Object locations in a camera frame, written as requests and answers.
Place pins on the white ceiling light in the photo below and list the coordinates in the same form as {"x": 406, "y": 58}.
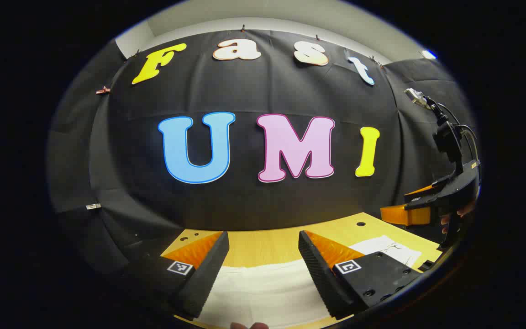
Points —
{"x": 428, "y": 55}

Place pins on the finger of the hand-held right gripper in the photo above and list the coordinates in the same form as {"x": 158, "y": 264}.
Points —
{"x": 423, "y": 190}
{"x": 402, "y": 215}

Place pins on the silver metal clip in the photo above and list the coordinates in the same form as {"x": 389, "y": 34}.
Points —
{"x": 93, "y": 206}

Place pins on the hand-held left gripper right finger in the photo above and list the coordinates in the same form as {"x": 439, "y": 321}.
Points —
{"x": 318, "y": 274}

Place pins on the red clip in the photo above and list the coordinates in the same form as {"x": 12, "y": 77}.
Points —
{"x": 103, "y": 90}

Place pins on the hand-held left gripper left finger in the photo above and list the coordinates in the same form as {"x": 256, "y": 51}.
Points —
{"x": 208, "y": 274}

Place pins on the black backdrop cloth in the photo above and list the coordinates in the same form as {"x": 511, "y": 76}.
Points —
{"x": 244, "y": 196}

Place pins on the white jeans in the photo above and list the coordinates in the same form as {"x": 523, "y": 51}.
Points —
{"x": 263, "y": 292}

